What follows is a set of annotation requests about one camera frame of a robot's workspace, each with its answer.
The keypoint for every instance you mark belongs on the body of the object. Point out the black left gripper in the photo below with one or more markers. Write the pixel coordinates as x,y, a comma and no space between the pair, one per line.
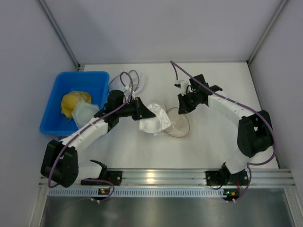
138,109

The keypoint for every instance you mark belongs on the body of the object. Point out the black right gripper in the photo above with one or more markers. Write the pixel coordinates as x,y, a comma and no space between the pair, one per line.
187,102

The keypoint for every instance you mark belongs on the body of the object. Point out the white mesh laundry bag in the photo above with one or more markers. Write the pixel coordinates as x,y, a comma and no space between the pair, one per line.
122,81
180,125

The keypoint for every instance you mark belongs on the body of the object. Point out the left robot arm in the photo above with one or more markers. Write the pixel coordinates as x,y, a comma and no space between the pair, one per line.
61,165

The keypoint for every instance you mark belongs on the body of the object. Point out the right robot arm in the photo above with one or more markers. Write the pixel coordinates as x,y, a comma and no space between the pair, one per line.
253,134

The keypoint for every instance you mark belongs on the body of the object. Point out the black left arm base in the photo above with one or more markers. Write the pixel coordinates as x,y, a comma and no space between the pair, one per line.
115,177

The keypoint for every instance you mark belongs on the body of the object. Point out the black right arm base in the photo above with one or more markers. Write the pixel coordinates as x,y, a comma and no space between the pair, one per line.
222,177

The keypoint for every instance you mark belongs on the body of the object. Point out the pale green bra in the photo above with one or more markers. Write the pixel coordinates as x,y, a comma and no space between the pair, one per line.
83,112

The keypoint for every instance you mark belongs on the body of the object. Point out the yellow bra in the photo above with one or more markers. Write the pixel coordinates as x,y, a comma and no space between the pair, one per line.
70,101

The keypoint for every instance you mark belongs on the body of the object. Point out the blue plastic bin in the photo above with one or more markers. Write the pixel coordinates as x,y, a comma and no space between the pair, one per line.
93,82

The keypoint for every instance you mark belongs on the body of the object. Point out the aluminium front rail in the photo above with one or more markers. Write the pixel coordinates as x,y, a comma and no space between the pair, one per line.
262,178

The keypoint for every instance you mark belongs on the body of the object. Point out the perforated cable tray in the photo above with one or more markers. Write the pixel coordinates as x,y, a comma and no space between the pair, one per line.
139,192

